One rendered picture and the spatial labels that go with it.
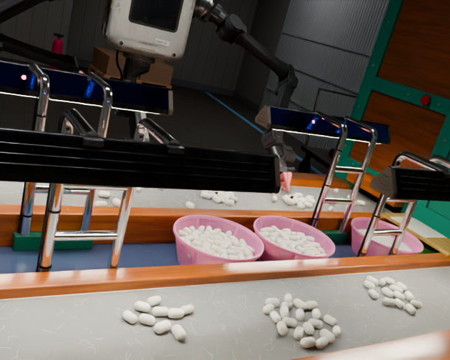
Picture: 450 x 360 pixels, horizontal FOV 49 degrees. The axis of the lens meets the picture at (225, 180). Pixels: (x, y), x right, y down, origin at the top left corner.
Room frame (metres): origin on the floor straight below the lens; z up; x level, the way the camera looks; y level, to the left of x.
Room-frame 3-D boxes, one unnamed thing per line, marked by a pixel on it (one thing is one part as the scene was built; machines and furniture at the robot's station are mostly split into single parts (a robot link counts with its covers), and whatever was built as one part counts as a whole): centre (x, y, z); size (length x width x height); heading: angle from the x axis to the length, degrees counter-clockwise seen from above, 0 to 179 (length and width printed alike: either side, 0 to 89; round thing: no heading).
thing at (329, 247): (1.44, -0.26, 0.72); 0.27 x 0.27 x 0.10
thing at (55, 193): (0.88, 0.21, 0.90); 0.20 x 0.19 x 0.45; 124
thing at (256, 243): (1.28, -0.03, 0.72); 0.27 x 0.27 x 0.10
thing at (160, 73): (7.76, 1.89, 0.35); 1.25 x 0.97 x 0.70; 116
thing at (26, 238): (1.21, 0.44, 0.90); 0.20 x 0.19 x 0.45; 124
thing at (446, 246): (1.81, -0.80, 0.77); 0.33 x 0.15 x 0.01; 34
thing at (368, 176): (2.12, -0.65, 0.83); 0.30 x 0.06 x 0.07; 34
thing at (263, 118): (1.82, -0.32, 1.08); 0.62 x 0.08 x 0.07; 124
